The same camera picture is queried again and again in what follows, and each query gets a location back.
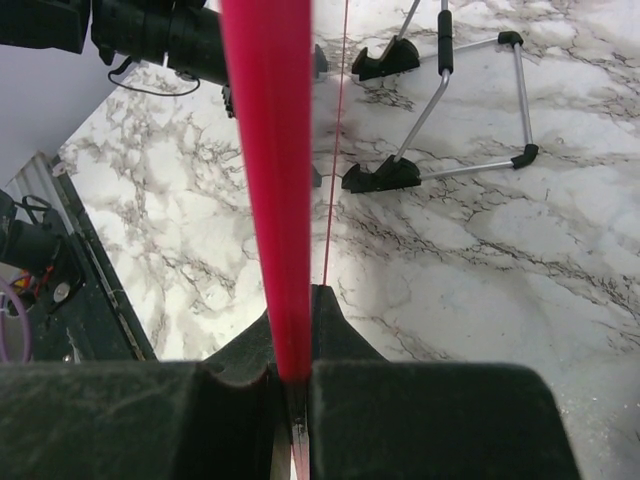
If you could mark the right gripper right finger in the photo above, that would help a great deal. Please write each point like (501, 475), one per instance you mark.
(371, 418)

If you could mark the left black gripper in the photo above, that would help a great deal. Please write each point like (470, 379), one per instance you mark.
(183, 35)

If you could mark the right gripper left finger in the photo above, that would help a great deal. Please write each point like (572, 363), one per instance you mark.
(142, 420)

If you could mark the pink framed whiteboard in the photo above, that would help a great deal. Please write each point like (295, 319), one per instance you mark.
(271, 61)

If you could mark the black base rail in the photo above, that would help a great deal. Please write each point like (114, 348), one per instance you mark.
(83, 311)

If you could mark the aluminium side rail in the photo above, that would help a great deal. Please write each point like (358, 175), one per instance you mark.
(34, 178)

